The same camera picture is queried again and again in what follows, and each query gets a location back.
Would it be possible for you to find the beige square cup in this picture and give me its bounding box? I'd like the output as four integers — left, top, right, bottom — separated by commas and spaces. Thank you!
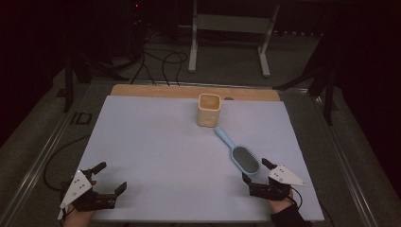
197, 93, 221, 129

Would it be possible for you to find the black looped cable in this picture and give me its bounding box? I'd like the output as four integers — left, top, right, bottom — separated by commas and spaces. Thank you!
162, 51, 189, 87

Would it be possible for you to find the black floor cable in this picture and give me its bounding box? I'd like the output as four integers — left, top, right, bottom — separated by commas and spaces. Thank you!
43, 134, 92, 192

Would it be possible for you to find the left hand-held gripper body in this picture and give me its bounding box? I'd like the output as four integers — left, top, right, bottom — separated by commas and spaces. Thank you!
59, 169, 116, 213

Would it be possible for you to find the metal floor rail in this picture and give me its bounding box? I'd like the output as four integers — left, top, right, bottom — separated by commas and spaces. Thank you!
311, 94, 380, 227
0, 103, 80, 227

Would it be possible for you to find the light blue hairbrush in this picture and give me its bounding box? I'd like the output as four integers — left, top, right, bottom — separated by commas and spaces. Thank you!
214, 125, 261, 177

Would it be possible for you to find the black floor bracket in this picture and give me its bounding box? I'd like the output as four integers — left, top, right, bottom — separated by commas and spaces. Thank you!
69, 111, 94, 126

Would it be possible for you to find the black tangled cable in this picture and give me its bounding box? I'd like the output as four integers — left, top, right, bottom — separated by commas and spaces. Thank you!
130, 31, 158, 86

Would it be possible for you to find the person's left hand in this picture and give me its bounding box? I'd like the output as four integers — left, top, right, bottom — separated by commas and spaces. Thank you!
61, 207, 96, 227

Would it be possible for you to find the white metal stand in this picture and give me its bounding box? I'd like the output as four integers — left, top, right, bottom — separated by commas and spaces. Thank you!
187, 0, 281, 79

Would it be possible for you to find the black tripod stand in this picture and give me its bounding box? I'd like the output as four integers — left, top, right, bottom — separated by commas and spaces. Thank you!
271, 31, 340, 128
61, 46, 131, 114

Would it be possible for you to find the light blue table mat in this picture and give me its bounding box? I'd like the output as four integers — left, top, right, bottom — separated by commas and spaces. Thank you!
57, 95, 325, 222

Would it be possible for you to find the right hand-held gripper black cable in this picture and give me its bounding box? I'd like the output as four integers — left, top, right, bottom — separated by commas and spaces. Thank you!
288, 186, 305, 210

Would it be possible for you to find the person's right hand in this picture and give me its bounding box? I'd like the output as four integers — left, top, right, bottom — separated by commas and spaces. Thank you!
268, 192, 296, 215

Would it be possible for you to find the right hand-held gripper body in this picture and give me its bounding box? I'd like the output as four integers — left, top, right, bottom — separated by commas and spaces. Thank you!
249, 164, 307, 201

